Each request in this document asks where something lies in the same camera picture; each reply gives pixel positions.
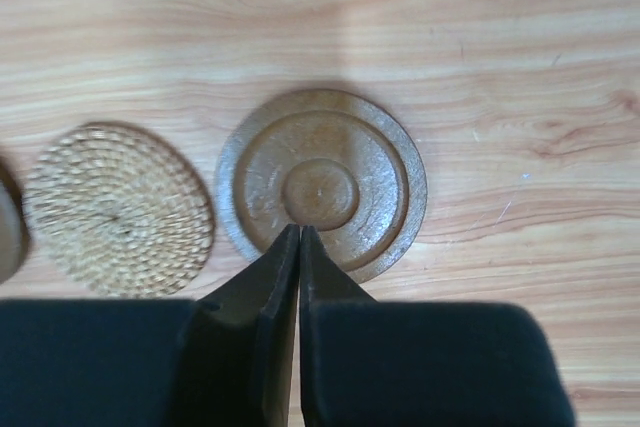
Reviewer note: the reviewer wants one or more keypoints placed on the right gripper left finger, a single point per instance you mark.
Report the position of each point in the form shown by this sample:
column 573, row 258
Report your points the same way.
column 236, row 365

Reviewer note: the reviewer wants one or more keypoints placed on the woven rattan coaster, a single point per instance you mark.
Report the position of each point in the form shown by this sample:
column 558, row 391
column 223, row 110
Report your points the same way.
column 119, row 209

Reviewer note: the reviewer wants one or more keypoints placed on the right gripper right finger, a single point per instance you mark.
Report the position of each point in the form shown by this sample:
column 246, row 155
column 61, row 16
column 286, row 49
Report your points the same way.
column 366, row 362

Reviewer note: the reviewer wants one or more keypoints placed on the brown wooden coaster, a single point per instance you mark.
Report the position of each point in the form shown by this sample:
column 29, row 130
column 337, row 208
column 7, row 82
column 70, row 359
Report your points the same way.
column 15, row 236
column 327, row 159

